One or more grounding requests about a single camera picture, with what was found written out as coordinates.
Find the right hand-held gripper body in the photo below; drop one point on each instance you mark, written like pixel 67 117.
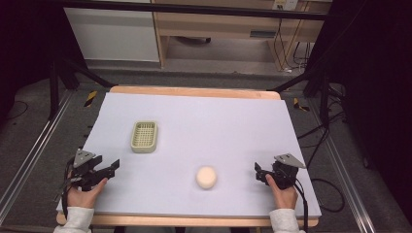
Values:
pixel 285 173

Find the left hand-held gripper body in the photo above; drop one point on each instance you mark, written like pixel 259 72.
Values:
pixel 85 176

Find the person's left hand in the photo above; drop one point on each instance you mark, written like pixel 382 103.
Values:
pixel 83 197

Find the person's right hand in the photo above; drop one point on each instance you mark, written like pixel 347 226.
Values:
pixel 284 198

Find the green plastic basket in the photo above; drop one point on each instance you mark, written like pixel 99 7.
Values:
pixel 144 136

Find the round cream bun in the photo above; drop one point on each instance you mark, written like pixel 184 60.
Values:
pixel 206 177

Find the yellow black floor tape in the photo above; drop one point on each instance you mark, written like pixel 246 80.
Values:
pixel 90 98
pixel 300 105

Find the white table sheet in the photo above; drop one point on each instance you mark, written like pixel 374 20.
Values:
pixel 200 129

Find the black metal stand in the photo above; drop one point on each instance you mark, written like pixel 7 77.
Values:
pixel 54 90
pixel 324 97

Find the wooden table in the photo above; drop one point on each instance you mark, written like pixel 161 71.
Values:
pixel 194 91

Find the white cabinet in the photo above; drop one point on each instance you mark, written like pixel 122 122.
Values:
pixel 110 35

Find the wooden background desk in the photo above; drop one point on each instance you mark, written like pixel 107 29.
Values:
pixel 210 24

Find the white power strip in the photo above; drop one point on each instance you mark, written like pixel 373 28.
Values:
pixel 285 4

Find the black metal crossbar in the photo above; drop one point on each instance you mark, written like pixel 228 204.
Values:
pixel 194 9

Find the metal floor rail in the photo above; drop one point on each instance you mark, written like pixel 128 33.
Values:
pixel 35 152
pixel 346 181

